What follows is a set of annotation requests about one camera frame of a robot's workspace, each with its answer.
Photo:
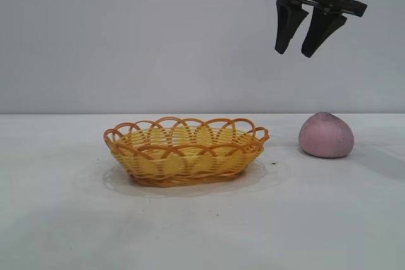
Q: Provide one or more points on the pink peach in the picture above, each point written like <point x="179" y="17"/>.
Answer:
<point x="326" y="137"/>

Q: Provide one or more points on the yellow woven wicker basket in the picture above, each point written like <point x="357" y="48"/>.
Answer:
<point x="183" y="165"/>

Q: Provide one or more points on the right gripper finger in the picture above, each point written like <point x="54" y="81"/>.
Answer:
<point x="286" y="20"/>
<point x="322" y="26"/>

